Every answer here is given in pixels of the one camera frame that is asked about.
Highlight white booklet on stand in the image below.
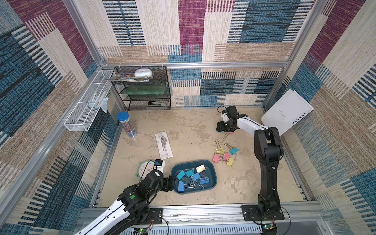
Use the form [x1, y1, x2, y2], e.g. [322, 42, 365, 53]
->
[261, 89, 314, 135]

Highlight green tray on shelf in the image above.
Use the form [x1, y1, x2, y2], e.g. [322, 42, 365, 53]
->
[120, 85, 166, 95]

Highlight magazines on shelf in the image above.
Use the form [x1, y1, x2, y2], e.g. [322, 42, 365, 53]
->
[106, 73, 154, 82]

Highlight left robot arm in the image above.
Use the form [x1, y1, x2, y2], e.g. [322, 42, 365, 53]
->
[77, 169, 177, 235]

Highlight packaged ruler card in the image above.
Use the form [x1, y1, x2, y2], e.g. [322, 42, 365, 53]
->
[155, 132, 173, 160]

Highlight teal plastic storage box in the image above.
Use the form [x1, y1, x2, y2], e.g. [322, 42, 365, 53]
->
[171, 160, 217, 194]

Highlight blue-lid pencil tube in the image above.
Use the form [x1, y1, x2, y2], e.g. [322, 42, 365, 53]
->
[117, 112, 137, 138]

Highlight green round alarm clock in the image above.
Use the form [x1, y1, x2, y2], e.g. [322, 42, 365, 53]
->
[136, 160, 158, 179]

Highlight blue binder clip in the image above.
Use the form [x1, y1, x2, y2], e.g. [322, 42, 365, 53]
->
[178, 181, 196, 193]
[191, 173, 204, 190]
[199, 172, 210, 185]

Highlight white oval device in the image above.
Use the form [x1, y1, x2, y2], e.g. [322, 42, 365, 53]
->
[134, 68, 153, 78]

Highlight black wire shelf rack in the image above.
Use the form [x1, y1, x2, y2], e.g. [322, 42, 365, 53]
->
[110, 66, 171, 111]

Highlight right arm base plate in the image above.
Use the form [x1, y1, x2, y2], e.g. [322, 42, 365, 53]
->
[241, 204, 285, 222]

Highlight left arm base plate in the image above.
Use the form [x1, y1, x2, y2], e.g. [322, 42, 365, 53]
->
[143, 208, 163, 225]

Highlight white wire wall basket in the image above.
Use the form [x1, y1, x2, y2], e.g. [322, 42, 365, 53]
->
[62, 69, 113, 132]

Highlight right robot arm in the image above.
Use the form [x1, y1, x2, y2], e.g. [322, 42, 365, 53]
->
[216, 106, 285, 220]

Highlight teal binder clip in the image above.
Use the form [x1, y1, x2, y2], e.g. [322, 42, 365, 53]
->
[176, 170, 191, 185]
[186, 169, 195, 177]
[225, 143, 239, 155]

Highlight pink binder clip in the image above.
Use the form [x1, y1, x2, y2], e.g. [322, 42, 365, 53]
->
[222, 132, 234, 139]
[220, 153, 230, 162]
[212, 154, 220, 163]

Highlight yellow binder clip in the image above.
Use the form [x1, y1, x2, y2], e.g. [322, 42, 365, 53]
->
[227, 158, 234, 166]
[196, 164, 207, 178]
[215, 141, 226, 155]

